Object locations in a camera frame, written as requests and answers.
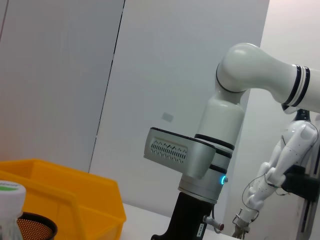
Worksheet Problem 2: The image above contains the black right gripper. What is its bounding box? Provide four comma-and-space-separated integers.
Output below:
151, 192, 216, 240

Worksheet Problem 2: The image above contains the clear green-label water bottle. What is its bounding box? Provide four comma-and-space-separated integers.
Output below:
0, 179, 27, 240

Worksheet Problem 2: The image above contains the black mesh pen holder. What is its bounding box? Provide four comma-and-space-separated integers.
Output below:
16, 212, 58, 240

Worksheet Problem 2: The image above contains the yellow plastic bin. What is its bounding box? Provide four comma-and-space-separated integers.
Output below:
0, 158, 127, 240

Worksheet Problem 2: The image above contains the white humanoid robot figure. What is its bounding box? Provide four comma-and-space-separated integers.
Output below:
232, 107, 320, 240

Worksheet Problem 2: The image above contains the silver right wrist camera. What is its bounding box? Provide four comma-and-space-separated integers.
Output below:
143, 127, 216, 180

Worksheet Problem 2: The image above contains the black humanoid mount bracket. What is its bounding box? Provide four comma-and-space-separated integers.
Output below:
282, 164, 320, 201

